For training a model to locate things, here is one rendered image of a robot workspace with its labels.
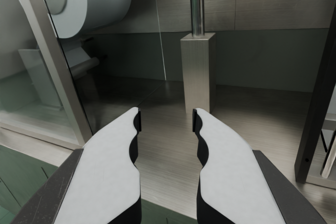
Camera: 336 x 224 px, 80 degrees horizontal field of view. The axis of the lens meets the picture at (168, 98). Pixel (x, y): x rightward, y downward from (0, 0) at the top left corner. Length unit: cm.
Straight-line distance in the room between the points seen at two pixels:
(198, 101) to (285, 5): 44
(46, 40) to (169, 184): 43
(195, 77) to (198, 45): 11
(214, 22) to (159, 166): 59
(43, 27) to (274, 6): 71
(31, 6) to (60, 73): 15
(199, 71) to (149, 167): 32
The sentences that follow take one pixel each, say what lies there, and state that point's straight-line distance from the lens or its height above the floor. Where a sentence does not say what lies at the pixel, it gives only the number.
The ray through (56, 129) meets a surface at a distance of 74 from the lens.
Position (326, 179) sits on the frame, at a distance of 56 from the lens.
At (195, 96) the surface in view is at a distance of 70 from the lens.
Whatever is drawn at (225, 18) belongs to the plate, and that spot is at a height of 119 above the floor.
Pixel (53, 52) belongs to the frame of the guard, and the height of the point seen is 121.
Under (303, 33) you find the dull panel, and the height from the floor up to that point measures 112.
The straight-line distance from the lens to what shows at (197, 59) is 64.
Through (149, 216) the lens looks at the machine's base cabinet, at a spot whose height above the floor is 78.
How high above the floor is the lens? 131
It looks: 28 degrees down
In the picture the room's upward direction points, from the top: 7 degrees counter-clockwise
